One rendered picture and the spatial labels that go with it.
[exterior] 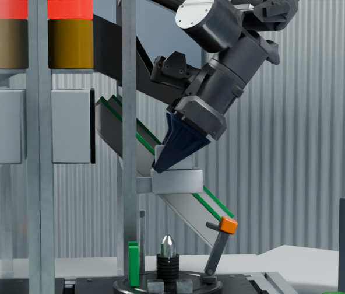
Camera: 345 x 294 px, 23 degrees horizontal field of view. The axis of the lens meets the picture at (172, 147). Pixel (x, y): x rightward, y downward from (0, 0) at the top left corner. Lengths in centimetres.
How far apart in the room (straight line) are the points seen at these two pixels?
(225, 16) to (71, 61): 25
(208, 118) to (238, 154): 265
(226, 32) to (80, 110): 28
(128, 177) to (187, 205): 10
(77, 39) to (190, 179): 29
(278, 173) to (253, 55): 251
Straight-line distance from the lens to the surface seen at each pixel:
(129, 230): 128
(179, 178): 106
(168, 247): 108
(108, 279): 120
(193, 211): 129
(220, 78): 106
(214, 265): 109
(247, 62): 107
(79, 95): 81
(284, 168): 355
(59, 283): 118
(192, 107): 99
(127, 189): 126
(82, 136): 81
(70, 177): 416
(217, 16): 102
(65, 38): 85
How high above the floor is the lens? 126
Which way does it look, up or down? 5 degrees down
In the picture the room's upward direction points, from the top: straight up
